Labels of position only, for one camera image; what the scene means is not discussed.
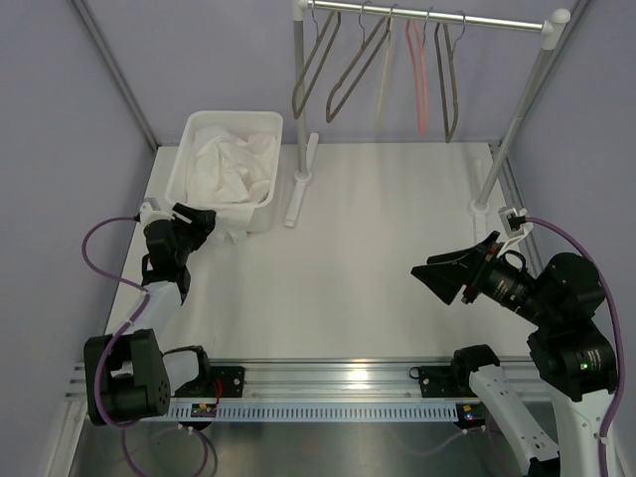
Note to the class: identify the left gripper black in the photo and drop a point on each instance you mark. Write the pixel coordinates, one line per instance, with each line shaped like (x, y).
(202, 223)

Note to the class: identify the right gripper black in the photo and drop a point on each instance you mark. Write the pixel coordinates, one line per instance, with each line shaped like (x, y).
(446, 272)

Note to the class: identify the white shirt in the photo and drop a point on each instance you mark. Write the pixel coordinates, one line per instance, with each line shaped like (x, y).
(231, 176)

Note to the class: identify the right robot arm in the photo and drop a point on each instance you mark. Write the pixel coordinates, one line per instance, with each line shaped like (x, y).
(572, 356)

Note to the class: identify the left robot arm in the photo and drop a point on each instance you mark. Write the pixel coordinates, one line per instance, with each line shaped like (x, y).
(127, 376)

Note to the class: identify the pink hanger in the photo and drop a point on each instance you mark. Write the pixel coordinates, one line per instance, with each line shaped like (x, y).
(415, 37)

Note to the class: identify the cream hanger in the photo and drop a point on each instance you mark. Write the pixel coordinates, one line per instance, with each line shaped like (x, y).
(387, 62)

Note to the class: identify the white plastic basket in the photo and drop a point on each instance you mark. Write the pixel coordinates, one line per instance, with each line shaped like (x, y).
(241, 123)

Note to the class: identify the clothes rack metal white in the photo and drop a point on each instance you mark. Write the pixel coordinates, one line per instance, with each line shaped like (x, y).
(316, 25)

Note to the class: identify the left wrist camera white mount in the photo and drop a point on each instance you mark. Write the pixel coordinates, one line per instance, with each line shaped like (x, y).
(150, 211)

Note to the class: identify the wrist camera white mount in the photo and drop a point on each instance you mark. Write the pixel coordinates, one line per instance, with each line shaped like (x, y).
(516, 227)
(150, 211)

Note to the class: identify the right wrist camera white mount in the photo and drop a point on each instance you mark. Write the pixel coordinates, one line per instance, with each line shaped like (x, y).
(516, 227)

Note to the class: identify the aluminium rail with cable duct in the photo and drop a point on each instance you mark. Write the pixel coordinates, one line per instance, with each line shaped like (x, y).
(376, 391)

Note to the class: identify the left enclosure frame post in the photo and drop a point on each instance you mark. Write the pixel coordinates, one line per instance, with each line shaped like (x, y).
(97, 39)

